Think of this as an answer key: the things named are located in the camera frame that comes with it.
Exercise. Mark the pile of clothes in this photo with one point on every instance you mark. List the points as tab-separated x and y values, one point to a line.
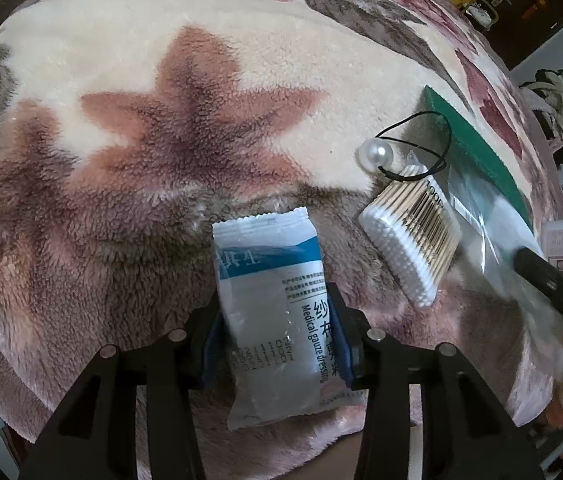
556	105

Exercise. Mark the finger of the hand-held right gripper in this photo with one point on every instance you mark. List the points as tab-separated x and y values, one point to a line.
551	280

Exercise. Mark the clear plastic bag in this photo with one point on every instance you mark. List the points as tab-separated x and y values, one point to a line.
501	240

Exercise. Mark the white gauze dressing packet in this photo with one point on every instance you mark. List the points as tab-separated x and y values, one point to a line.
271	320

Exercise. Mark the dark wooden door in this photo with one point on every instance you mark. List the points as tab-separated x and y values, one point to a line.
526	5

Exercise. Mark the cotton swabs pack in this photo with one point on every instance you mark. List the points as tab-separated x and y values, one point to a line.
411	230

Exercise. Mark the white shoe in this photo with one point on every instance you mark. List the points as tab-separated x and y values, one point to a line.
481	12

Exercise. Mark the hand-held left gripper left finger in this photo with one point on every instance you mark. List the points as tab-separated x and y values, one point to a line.
209	350

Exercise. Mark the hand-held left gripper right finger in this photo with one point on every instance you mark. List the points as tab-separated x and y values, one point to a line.
341	355

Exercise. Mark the green scouring pad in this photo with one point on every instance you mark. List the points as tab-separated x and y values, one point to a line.
481	155

